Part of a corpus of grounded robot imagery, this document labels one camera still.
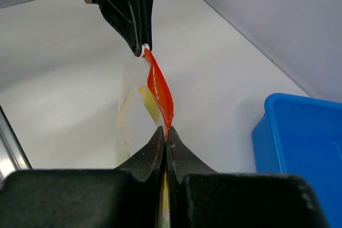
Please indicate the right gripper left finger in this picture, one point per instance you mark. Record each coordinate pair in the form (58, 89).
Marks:
(147, 161)

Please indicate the clear zip top bag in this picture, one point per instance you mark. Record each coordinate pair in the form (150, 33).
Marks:
(145, 104)

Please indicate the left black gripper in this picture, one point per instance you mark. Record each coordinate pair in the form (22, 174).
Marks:
(132, 19)

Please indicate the blue plastic bin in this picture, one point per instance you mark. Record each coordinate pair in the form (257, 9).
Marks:
(302, 136)

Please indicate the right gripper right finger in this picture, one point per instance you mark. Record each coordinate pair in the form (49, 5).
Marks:
(193, 187)

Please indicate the aluminium mounting rail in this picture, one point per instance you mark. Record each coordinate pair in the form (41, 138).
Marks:
(13, 157)

